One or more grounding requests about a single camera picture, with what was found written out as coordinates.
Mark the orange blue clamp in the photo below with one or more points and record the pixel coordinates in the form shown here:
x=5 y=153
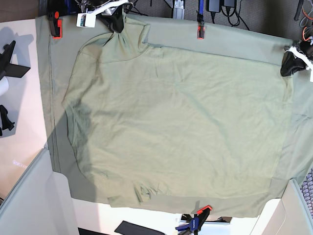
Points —
x=200 y=20
x=193 y=224

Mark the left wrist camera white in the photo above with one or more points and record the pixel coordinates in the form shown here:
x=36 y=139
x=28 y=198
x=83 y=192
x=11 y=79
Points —
x=311 y=76

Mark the white partition panel left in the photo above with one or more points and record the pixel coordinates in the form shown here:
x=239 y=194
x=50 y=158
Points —
x=39 y=203

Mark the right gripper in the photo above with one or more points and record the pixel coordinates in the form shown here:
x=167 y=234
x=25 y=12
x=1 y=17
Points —
x=117 y=24

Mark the white partition panel right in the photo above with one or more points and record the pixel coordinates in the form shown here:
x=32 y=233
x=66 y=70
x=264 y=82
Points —
x=288 y=215

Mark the black stand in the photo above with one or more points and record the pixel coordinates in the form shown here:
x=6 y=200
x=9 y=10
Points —
x=7 y=68
x=6 y=123

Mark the grey mesh object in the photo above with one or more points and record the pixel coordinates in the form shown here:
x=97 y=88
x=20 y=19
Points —
x=307 y=190

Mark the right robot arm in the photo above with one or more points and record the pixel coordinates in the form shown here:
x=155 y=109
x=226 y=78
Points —
x=109 y=12

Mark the orange blue clamp top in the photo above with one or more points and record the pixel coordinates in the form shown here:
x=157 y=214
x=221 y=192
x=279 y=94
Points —
x=200 y=20

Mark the black flat pad bottom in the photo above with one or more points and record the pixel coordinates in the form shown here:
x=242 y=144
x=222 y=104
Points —
x=126 y=228

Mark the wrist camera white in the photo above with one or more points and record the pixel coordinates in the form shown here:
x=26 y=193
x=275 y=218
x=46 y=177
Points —
x=86 y=20
x=311 y=76

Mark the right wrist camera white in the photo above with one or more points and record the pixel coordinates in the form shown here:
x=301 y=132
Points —
x=86 y=20

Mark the white cylinder left edge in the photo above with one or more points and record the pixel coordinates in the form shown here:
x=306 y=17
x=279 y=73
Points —
x=4 y=86

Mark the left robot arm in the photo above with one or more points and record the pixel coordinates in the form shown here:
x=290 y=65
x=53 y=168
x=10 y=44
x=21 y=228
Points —
x=306 y=23

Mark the black power adapter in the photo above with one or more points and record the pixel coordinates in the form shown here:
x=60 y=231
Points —
x=230 y=3
x=214 y=6

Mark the light green T-shirt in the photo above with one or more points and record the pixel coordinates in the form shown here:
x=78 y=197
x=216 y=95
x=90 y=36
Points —
x=146 y=120

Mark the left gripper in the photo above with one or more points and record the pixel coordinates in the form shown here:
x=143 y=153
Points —
x=297 y=57

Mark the green table cloth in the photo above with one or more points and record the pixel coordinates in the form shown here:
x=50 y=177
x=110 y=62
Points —
x=56 y=60

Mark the orange blue clamp bottom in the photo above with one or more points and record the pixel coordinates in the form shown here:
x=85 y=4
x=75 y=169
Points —
x=193 y=224

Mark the aluminium extrusion post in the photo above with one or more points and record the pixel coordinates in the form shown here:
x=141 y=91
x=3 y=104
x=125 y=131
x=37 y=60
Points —
x=178 y=9

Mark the white partition panel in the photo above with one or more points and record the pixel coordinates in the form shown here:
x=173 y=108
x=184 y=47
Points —
x=39 y=203
x=288 y=215

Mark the black stand lower left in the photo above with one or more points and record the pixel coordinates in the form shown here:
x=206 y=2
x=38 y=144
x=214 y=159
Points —
x=6 y=123

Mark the black stand upper left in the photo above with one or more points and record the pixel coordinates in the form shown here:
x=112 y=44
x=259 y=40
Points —
x=7 y=68

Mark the orange black clamp left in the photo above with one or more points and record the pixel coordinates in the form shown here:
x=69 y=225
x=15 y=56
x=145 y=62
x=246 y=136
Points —
x=55 y=24

